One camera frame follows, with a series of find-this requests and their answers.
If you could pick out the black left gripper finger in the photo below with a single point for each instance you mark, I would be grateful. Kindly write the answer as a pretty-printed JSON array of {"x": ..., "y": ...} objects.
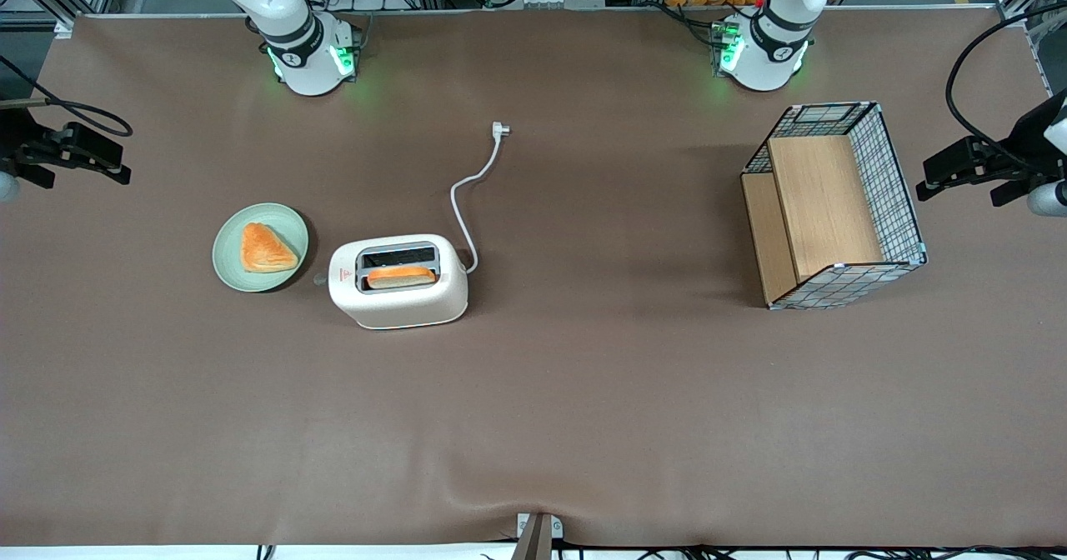
[
  {"x": 954, "y": 160},
  {"x": 938, "y": 188}
]

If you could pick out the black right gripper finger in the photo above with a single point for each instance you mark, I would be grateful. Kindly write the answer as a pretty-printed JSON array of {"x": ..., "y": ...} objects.
[
  {"x": 104, "y": 173},
  {"x": 96, "y": 147}
]

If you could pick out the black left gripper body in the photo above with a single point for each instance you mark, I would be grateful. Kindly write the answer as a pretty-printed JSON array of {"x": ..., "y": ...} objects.
[{"x": 1020, "y": 158}]

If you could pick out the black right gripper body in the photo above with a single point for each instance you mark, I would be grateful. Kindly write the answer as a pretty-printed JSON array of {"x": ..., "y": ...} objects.
[{"x": 18, "y": 145}]

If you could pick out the white two-slot toaster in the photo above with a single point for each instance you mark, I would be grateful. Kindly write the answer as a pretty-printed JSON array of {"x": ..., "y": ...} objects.
[{"x": 400, "y": 306}]

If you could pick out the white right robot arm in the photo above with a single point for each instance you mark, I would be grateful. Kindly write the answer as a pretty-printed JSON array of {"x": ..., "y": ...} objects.
[{"x": 300, "y": 52}]

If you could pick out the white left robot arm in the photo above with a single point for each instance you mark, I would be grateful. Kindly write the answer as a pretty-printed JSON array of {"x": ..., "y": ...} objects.
[{"x": 767, "y": 52}]

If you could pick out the wooden stepped shelf insert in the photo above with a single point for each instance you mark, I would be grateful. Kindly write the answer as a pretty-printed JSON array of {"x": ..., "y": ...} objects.
[{"x": 825, "y": 202}]

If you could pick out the pale green round plate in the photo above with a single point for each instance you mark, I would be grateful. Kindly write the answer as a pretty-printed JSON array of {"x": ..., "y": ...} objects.
[{"x": 229, "y": 260}]

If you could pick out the triangular golden pastry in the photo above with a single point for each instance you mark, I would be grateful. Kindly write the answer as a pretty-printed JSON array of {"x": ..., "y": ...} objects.
[{"x": 265, "y": 250}]

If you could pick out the toast slice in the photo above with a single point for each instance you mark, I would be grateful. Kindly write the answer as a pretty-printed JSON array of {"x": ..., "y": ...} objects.
[{"x": 400, "y": 277}]

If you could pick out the brown table cover mat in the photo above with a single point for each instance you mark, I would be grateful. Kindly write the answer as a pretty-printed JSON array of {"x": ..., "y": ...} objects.
[{"x": 583, "y": 418}]

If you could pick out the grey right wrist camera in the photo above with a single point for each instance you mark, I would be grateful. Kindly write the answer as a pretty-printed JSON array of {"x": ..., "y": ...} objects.
[{"x": 7, "y": 187}]

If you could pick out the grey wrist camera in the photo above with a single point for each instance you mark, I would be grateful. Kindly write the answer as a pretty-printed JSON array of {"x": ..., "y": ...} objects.
[
  {"x": 1049, "y": 200},
  {"x": 7, "y": 187}
]

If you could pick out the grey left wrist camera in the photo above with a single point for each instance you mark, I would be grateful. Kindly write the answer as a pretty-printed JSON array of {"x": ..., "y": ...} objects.
[{"x": 1049, "y": 200}]

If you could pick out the metal table edge bracket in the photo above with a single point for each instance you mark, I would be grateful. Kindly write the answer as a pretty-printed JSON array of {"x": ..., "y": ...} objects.
[{"x": 538, "y": 535}]

